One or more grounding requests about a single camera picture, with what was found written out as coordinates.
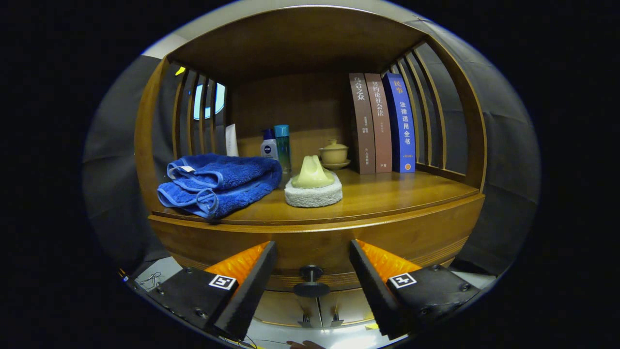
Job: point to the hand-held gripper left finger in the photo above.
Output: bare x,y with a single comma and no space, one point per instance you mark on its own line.
252,291

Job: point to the white tube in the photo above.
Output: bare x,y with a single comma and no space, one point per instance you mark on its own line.
232,143

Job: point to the wooden cabinet door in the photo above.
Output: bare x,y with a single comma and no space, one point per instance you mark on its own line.
286,308
348,305

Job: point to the blue book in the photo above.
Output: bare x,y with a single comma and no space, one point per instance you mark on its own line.
401,126

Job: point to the white bottle with blue cap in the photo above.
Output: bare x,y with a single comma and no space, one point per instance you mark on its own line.
269,149

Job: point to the beige lidded teacup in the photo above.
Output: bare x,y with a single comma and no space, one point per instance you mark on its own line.
334,154

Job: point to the teal bottle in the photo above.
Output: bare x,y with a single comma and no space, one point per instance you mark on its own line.
282,145

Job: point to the wooden countertop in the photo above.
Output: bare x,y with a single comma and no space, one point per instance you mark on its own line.
387,194

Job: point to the wooden drawer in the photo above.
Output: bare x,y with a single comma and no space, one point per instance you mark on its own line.
315,242

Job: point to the dark brown book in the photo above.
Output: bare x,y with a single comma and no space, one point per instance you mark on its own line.
363,131

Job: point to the wooden cabinet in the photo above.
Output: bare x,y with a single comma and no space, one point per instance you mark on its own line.
290,43

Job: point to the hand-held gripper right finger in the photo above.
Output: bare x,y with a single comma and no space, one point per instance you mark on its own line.
373,291

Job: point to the reddish brown book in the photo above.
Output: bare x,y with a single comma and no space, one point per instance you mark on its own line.
379,131

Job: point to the blue folded towel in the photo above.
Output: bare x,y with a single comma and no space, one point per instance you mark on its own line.
223,182

